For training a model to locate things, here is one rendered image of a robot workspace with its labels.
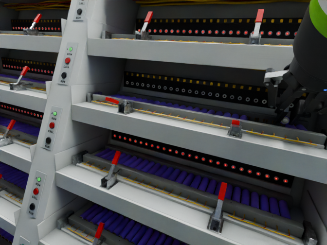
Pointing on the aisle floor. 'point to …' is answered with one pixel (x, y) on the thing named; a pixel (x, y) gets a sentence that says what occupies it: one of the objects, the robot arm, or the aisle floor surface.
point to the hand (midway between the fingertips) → (289, 112)
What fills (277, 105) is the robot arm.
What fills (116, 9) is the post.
